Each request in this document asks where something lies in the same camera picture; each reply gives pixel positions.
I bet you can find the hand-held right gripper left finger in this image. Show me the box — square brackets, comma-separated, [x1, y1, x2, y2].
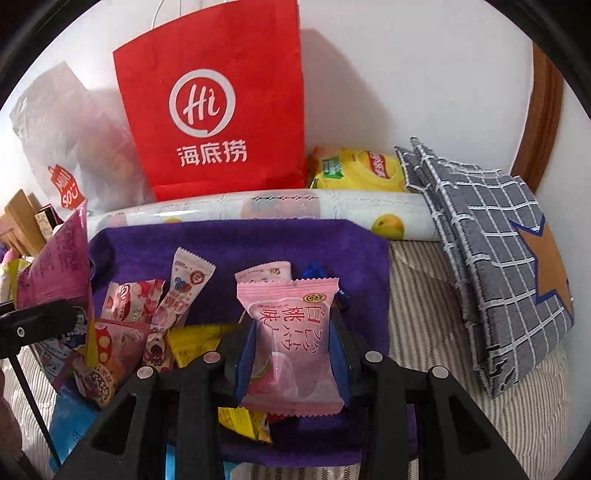
[54, 318, 257, 480]

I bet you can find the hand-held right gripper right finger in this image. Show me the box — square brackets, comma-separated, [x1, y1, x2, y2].
[330, 307, 539, 480]

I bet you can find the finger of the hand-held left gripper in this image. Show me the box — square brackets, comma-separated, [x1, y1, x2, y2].
[0, 300, 80, 360]

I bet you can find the pink peach snack packet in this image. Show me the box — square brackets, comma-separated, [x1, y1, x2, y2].
[236, 277, 345, 417]

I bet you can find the yellow snack packet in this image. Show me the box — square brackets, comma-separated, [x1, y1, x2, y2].
[166, 323, 274, 445]

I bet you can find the purple snack packet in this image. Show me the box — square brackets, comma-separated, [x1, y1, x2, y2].
[16, 200, 95, 315]

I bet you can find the red strawberry snack packet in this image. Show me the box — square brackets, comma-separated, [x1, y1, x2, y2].
[100, 278, 166, 326]

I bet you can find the person's left hand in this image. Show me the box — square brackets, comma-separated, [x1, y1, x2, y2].
[0, 369, 23, 467]

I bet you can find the blue white cookie packet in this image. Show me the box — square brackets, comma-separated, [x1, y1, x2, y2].
[32, 311, 90, 393]

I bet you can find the pink mushroom print packet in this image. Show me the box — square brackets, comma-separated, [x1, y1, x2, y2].
[73, 320, 151, 409]

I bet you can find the pale pink snack packet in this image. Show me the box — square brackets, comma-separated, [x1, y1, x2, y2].
[234, 261, 293, 284]

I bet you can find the striped bedding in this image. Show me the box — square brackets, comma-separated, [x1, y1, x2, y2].
[0, 237, 571, 480]

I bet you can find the blue foil candy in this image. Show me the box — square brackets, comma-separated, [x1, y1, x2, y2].
[295, 262, 352, 315]

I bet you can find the brown book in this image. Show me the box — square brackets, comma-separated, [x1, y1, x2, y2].
[34, 205, 65, 243]

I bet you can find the white and red long packet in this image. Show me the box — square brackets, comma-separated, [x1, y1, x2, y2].
[157, 247, 218, 334]

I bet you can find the blue printed packet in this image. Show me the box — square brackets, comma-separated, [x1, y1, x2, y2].
[48, 385, 185, 480]

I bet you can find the wooden shelf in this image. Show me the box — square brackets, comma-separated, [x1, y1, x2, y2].
[0, 188, 47, 259]

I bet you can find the purple cloth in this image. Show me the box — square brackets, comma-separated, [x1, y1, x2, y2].
[88, 219, 419, 467]

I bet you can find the fruit print wrapped roll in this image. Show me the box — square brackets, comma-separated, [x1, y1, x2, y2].
[85, 188, 441, 243]

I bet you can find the white plastic bag red logo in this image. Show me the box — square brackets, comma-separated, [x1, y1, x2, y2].
[9, 62, 155, 217]

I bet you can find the grey checked fabric bag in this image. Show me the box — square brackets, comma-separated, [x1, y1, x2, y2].
[394, 136, 575, 398]

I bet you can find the yellow tea packet bag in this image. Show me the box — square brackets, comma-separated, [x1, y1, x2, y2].
[307, 147, 409, 193]

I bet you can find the red paper bag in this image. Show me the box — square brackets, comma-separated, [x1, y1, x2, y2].
[112, 0, 306, 203]

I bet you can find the brown wooden door frame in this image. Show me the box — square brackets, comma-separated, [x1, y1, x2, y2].
[510, 41, 565, 197]

